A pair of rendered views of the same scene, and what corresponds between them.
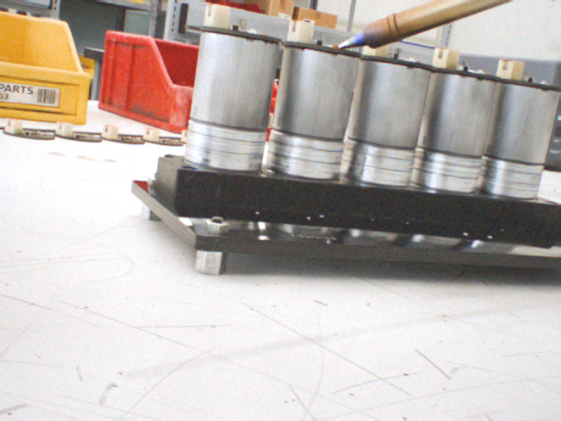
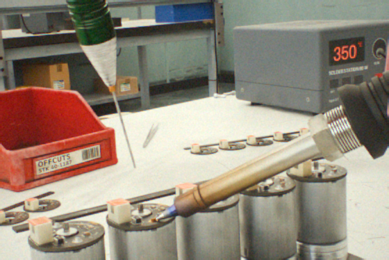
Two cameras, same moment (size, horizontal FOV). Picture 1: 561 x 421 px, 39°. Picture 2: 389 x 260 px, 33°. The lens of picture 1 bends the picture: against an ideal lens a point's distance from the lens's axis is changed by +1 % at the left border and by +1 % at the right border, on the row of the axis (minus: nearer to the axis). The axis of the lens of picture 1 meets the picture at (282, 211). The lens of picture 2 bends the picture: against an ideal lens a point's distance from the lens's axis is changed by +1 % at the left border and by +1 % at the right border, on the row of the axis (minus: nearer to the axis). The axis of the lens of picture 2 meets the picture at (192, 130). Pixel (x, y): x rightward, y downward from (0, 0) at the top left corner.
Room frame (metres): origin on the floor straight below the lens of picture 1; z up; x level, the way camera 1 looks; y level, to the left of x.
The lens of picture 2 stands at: (0.04, 0.00, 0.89)
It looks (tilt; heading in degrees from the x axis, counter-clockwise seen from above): 12 degrees down; 353
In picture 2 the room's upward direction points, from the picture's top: 3 degrees counter-clockwise
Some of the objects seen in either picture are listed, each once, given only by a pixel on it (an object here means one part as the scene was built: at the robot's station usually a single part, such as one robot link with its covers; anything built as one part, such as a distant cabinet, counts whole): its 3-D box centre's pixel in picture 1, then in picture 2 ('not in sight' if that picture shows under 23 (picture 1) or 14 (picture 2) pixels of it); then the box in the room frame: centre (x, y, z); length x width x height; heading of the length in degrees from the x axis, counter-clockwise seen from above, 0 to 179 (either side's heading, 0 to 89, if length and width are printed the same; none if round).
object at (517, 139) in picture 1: (511, 149); (317, 226); (0.29, -0.08, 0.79); 0.02 x 0.02 x 0.05
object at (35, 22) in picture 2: not in sight; (42, 21); (3.09, 0.30, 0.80); 0.15 x 0.12 x 0.10; 56
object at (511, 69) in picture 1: (511, 70); (302, 166); (0.29, -0.07, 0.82); 0.01 x 0.01 x 0.01; 26
